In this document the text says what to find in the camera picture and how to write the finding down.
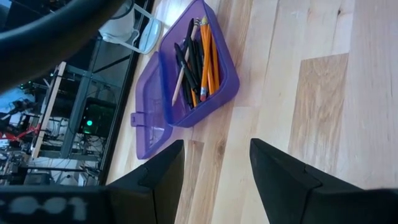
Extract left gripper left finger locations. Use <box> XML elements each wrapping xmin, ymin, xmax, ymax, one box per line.
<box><xmin>106</xmin><ymin>139</ymin><xmax>186</xmax><ymax>224</ymax></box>

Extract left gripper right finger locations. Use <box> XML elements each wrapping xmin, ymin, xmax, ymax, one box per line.
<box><xmin>249</xmin><ymin>138</ymin><xmax>365</xmax><ymax>224</ymax></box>

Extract purple translucent supply box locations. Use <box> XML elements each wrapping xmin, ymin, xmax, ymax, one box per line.
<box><xmin>130</xmin><ymin>0</ymin><xmax>241</xmax><ymax>160</ymax></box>

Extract pens and pencils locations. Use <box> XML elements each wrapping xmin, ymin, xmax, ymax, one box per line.
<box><xmin>171</xmin><ymin>17</ymin><xmax>200</xmax><ymax>107</ymax></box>

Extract yellow pencil pale eraser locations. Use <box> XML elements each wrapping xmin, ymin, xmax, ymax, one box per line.
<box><xmin>200</xmin><ymin>15</ymin><xmax>210</xmax><ymax>103</ymax></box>

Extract black computer green light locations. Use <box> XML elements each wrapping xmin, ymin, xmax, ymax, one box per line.
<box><xmin>76</xmin><ymin>97</ymin><xmax>116</xmax><ymax>138</ymax></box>

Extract grey metal stand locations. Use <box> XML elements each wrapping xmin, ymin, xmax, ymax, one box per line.
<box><xmin>60</xmin><ymin>37</ymin><xmax>103</xmax><ymax>159</ymax></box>

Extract pale wooden desk leg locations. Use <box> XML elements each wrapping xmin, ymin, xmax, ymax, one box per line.
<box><xmin>30</xmin><ymin>61</ymin><xmax>68</xmax><ymax>159</ymax></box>

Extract red background robot part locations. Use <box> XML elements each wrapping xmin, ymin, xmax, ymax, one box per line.
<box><xmin>0</xmin><ymin>124</ymin><xmax>41</xmax><ymax>141</ymax></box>

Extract white spotlight lamp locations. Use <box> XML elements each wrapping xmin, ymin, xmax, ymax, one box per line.
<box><xmin>98</xmin><ymin>0</ymin><xmax>163</xmax><ymax>55</ymax></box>

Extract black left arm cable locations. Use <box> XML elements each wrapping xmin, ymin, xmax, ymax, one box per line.
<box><xmin>0</xmin><ymin>0</ymin><xmax>125</xmax><ymax>93</ymax></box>

